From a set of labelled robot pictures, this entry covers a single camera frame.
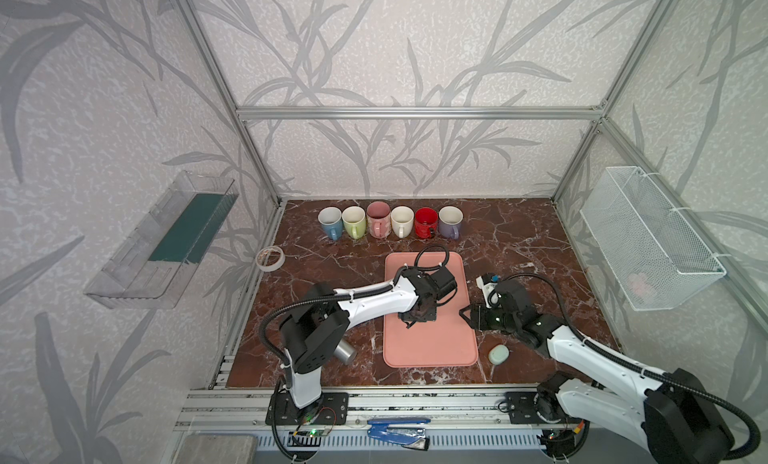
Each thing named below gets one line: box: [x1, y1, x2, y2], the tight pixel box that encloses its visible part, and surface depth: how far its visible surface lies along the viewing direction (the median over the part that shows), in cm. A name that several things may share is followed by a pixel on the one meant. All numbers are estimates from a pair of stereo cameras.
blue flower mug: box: [318, 206, 343, 241], surface depth 105 cm
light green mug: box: [342, 206, 366, 240], surface depth 105 cm
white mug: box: [391, 205, 415, 239], surface depth 105 cm
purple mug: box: [438, 205, 464, 240], surface depth 107 cm
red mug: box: [415, 207, 438, 239], surface depth 107 cm
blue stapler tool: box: [367, 417, 431, 451], surface depth 71 cm
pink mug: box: [367, 201, 392, 239], surface depth 104 cm
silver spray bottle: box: [333, 338, 358, 365], surface depth 82 cm
